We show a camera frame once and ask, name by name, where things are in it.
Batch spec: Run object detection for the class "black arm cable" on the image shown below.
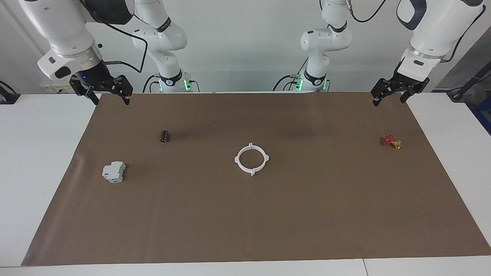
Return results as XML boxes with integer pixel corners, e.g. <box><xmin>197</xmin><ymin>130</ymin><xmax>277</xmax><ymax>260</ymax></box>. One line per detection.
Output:
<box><xmin>345</xmin><ymin>0</ymin><xmax>486</xmax><ymax>64</ymax></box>
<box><xmin>79</xmin><ymin>0</ymin><xmax>148</xmax><ymax>73</ymax></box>

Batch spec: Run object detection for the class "white half-ring pipe clamp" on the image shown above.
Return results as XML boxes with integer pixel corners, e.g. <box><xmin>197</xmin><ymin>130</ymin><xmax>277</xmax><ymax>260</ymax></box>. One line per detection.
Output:
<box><xmin>249</xmin><ymin>142</ymin><xmax>270</xmax><ymax>177</ymax></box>
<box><xmin>234</xmin><ymin>142</ymin><xmax>254</xmax><ymax>177</ymax></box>

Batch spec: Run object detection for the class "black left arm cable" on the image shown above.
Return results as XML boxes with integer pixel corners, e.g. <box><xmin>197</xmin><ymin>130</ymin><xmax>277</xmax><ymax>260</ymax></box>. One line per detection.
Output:
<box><xmin>345</xmin><ymin>0</ymin><xmax>486</xmax><ymax>64</ymax></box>

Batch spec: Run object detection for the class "blue crate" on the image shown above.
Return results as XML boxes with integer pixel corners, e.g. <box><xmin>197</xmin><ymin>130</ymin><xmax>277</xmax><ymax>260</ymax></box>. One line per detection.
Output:
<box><xmin>471</xmin><ymin>96</ymin><xmax>491</xmax><ymax>135</ymax></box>

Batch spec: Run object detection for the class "white circuit breaker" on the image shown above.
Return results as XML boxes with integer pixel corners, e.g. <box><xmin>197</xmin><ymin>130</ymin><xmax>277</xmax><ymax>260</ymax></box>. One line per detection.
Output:
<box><xmin>102</xmin><ymin>161</ymin><xmax>126</xmax><ymax>183</ymax></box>

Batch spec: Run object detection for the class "black tripod leg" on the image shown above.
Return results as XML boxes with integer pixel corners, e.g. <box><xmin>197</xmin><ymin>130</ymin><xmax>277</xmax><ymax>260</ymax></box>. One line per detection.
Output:
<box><xmin>447</xmin><ymin>61</ymin><xmax>491</xmax><ymax>101</ymax></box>

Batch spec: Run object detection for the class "black right base cable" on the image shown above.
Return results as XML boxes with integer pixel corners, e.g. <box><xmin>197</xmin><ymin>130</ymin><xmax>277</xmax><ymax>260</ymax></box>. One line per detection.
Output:
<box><xmin>143</xmin><ymin>74</ymin><xmax>160</xmax><ymax>93</ymax></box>

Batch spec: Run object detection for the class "red and yellow valve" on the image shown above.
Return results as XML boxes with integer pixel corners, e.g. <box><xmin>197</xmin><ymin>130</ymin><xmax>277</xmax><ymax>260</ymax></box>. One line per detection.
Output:
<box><xmin>382</xmin><ymin>134</ymin><xmax>402</xmax><ymax>150</ymax></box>

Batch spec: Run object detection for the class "white power strip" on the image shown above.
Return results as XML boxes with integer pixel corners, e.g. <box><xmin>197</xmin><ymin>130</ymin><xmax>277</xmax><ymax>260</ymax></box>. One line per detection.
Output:
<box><xmin>40</xmin><ymin>81</ymin><xmax>75</xmax><ymax>94</ymax></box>

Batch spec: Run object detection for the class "black left base cable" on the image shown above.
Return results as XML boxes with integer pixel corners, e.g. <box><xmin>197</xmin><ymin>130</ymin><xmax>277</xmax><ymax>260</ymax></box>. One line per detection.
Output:
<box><xmin>273</xmin><ymin>75</ymin><xmax>307</xmax><ymax>92</ymax></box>

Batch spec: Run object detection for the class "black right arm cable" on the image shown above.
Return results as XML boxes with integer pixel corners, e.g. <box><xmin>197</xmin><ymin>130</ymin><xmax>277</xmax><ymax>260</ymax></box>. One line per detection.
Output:
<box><xmin>79</xmin><ymin>0</ymin><xmax>148</xmax><ymax>73</ymax></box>

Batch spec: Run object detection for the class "black stand foot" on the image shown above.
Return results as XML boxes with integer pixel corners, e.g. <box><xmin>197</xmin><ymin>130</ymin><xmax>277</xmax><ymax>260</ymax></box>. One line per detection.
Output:
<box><xmin>0</xmin><ymin>80</ymin><xmax>20</xmax><ymax>105</ymax></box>

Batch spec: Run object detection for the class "brown table mat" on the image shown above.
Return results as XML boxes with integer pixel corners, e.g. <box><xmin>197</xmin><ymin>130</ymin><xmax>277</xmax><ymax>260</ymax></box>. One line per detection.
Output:
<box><xmin>21</xmin><ymin>92</ymin><xmax>491</xmax><ymax>266</ymax></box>

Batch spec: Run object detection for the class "black base cable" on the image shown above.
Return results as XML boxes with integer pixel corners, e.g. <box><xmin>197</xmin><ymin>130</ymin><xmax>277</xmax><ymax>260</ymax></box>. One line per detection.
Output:
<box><xmin>143</xmin><ymin>74</ymin><xmax>160</xmax><ymax>93</ymax></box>
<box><xmin>273</xmin><ymin>75</ymin><xmax>307</xmax><ymax>92</ymax></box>

